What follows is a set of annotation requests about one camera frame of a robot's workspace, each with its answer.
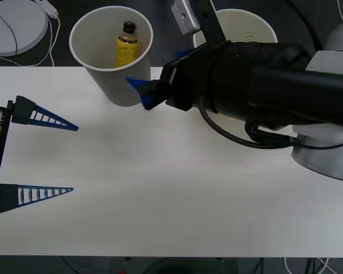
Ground round pale grey stand base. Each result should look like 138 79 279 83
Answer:
0 0 50 57

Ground white power strip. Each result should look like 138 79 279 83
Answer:
35 0 59 18

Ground yellow drink bottle black cap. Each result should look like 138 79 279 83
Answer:
115 21 140 69

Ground thin black cable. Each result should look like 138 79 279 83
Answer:
0 4 19 62

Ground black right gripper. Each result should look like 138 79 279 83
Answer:
125 44 218 112

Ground white power strip cable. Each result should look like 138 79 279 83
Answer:
0 15 61 68

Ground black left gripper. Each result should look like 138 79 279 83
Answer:
0 95 79 215

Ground grey plastic bin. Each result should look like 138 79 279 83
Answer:
69 7 154 108

